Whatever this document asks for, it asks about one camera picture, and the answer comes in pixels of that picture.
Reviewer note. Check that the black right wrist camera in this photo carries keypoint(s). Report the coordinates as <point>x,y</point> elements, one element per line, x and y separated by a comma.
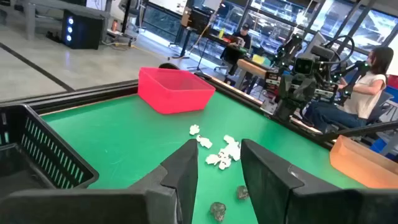
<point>303,66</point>

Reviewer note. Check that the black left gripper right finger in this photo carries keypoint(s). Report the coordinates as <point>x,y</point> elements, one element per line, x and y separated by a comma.
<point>270,186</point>

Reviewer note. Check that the black desktop equipment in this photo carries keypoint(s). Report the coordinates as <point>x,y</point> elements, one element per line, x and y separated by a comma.
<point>199,18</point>

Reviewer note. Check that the orange bottle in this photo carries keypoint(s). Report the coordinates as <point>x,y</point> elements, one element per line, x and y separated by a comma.
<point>114,25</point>

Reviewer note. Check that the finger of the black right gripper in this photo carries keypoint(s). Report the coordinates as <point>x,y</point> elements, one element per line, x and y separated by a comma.
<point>308,88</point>
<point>286,88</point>

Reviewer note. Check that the black computer tower blue lights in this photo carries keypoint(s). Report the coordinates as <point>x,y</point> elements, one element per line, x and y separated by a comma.
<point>84,31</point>

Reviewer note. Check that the black table frame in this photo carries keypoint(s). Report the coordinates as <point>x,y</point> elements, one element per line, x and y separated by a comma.
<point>93,91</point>

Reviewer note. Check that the person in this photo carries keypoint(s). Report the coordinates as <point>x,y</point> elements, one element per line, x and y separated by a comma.
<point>242,38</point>
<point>363,93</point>

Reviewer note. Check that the yellow green box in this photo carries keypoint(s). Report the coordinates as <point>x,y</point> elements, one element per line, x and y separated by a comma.
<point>258,59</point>

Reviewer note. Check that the black slotted plastic basket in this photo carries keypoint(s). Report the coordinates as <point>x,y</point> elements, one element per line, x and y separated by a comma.
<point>46,149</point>

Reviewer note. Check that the orange plastic bin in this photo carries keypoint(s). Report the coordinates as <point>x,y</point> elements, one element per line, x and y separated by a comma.
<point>363,168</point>

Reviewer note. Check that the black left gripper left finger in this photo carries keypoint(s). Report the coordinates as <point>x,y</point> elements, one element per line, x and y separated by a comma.
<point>174,186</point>

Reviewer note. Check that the wooden workbench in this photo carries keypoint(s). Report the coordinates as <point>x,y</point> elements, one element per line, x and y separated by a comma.
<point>248,67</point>

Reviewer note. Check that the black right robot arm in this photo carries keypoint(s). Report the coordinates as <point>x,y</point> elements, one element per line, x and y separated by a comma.
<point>284,110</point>

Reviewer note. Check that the white ghost figure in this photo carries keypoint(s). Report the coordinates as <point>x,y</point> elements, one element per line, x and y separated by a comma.
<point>212,159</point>
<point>194,129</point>
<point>224,164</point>
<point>222,152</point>
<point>205,142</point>
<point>234,154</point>
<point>229,139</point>

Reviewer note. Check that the black diagonal frame strut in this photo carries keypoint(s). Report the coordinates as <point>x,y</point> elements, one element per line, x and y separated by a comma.
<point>357,130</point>

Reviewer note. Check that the pink plastic bin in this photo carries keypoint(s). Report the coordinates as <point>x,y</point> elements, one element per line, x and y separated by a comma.
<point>174,96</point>

